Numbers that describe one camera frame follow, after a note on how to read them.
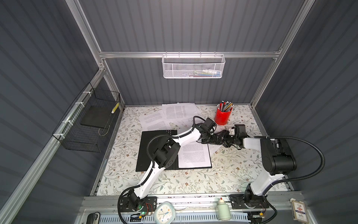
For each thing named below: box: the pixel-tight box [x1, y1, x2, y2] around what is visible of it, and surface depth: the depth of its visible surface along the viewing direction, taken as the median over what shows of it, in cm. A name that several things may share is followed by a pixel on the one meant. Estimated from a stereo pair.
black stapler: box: [86, 211, 101, 224], surface depth 68 cm
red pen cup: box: [214, 107, 232, 126], surface depth 108 cm
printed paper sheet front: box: [178, 140, 212, 168], surface depth 93 cm
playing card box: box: [289, 197, 309, 224], surface depth 72 cm
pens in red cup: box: [216, 100, 235, 112], surface depth 104 cm
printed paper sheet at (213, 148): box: [207, 143, 223, 157], surface depth 96 cm
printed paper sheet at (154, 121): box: [139, 109, 173, 132], surface depth 112 cm
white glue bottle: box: [216, 197, 232, 221], surface depth 67 cm
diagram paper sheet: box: [172, 117, 194, 134], surface depth 111 cm
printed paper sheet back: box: [162, 102, 200, 120], surface depth 121 cm
